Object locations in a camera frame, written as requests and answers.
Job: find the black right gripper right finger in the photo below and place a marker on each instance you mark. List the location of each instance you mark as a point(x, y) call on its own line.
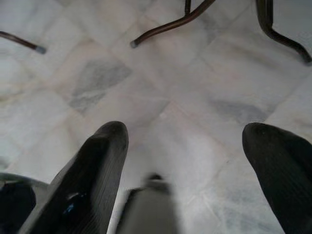
point(282, 170)

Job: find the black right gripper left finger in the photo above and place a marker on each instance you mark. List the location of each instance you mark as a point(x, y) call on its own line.
point(92, 175)

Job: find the dark metal chair leg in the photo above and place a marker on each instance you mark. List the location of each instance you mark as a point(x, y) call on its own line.
point(22, 41)
point(268, 22)
point(168, 25)

